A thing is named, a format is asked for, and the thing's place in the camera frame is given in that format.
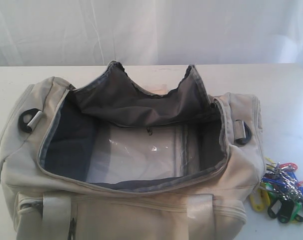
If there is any beige fabric duffel bag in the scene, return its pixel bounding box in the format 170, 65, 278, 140
0, 61, 265, 240

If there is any bunch of colourful key tags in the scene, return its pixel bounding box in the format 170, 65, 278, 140
249, 157, 303, 224

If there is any white curtain backdrop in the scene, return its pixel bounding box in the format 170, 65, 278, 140
0, 0, 303, 66

